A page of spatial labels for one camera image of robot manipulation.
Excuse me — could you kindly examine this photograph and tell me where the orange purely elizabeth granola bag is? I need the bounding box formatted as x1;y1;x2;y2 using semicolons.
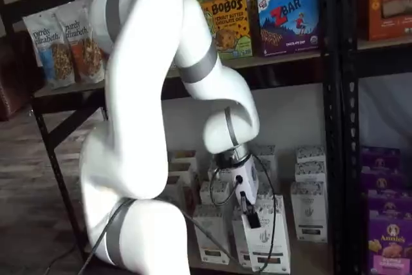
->
56;6;106;84

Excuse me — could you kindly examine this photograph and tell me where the black metal shelf rack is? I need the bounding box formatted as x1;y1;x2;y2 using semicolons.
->
0;0;342;275
341;0;412;275

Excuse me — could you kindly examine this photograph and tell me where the brown leather chair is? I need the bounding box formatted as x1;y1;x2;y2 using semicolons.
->
0;32;43;122

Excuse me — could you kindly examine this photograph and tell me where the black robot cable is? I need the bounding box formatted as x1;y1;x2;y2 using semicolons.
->
79;155;278;275

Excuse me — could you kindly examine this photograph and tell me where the purple Annie's box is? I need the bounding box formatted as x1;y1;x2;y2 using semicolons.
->
366;195;412;225
360;146;402;173
361;165;404;199
368;219;412;275

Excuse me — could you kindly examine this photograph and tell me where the white box green strip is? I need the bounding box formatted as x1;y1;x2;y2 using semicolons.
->
241;194;291;273
294;160;327;185
295;145;326;164
290;180;328;242

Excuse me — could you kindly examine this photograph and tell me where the gripper block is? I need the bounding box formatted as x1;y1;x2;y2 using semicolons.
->
221;157;260;229

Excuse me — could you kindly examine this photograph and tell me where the yellow Bobo's peanut butter box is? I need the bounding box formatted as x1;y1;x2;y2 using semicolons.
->
201;0;254;61

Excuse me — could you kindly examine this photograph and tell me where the blue purely elizabeth granola bag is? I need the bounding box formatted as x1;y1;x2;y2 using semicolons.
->
22;7;77;91

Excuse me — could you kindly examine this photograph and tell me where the blue Z Bar box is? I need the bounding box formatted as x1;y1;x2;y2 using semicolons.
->
256;0;321;57

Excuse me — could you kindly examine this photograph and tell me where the thin black camera cable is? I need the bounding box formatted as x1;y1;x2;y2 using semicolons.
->
210;167;245;207

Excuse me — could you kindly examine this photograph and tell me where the orange snack box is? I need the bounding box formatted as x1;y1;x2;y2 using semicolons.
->
366;0;412;42

